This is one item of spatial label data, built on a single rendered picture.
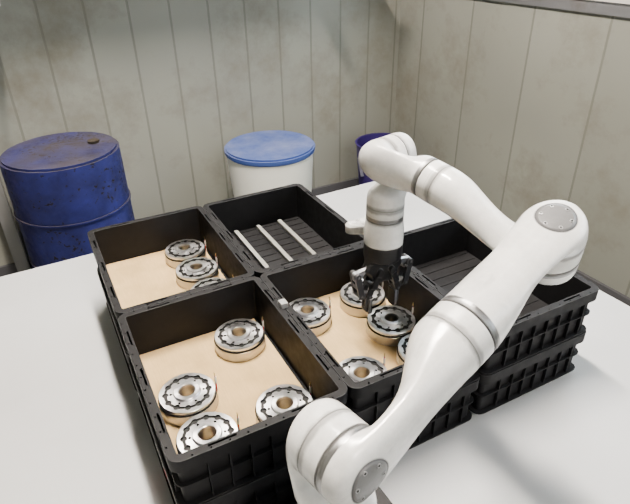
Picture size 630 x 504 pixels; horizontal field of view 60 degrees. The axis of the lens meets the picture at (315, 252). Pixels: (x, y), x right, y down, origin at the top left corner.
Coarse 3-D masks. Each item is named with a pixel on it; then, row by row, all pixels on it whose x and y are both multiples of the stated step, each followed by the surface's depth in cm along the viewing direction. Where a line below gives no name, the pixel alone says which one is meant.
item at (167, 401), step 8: (176, 376) 102; (184, 376) 103; (192, 376) 103; (200, 376) 102; (168, 384) 101; (176, 384) 101; (200, 384) 101; (208, 384) 101; (160, 392) 99; (168, 392) 99; (200, 392) 99; (208, 392) 99; (160, 400) 97; (168, 400) 97; (176, 400) 97; (192, 400) 97; (200, 400) 97; (208, 400) 97; (168, 408) 96; (176, 408) 96; (184, 408) 96; (192, 408) 96; (200, 408) 96
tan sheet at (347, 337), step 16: (336, 304) 126; (336, 320) 121; (352, 320) 121; (320, 336) 117; (336, 336) 116; (352, 336) 116; (368, 336) 116; (336, 352) 112; (352, 352) 112; (368, 352) 112; (384, 352) 112
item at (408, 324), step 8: (376, 312) 119; (400, 312) 118; (408, 312) 118; (368, 320) 116; (376, 320) 116; (408, 320) 116; (376, 328) 114; (384, 328) 114; (392, 328) 113; (400, 328) 113; (408, 328) 113
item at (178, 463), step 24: (216, 288) 115; (264, 288) 115; (144, 312) 109; (144, 384) 91; (336, 384) 90; (240, 432) 82; (264, 432) 83; (168, 456) 79; (192, 456) 79; (216, 456) 81
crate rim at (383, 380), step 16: (320, 256) 125; (336, 256) 126; (272, 272) 120; (272, 288) 115; (432, 288) 114; (288, 304) 110; (320, 352) 97; (336, 368) 94; (400, 368) 93; (352, 384) 90; (368, 384) 90; (384, 384) 92
